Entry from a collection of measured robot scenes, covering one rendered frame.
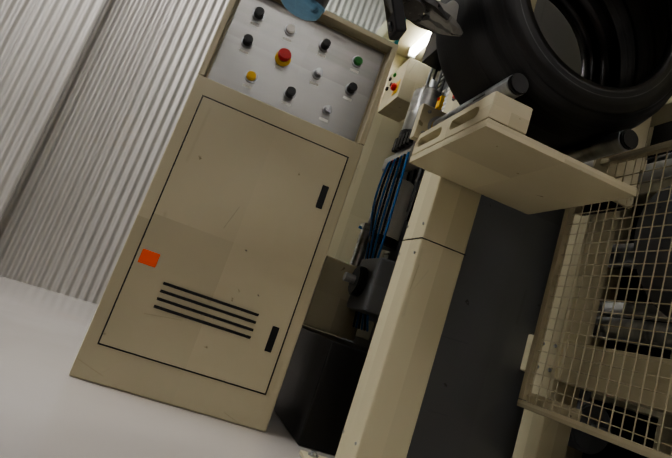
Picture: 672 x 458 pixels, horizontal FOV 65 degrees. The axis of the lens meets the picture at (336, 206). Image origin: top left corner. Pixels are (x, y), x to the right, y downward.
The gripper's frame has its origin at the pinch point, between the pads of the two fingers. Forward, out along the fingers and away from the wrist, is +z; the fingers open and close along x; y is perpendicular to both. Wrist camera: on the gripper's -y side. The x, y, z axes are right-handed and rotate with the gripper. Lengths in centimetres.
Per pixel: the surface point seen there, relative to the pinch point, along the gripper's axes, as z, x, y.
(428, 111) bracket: 8.5, 22.5, -7.3
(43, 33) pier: -155, 217, 12
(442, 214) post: 24.5, 25.4, -28.5
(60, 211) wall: -104, 244, -71
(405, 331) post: 28, 25, -60
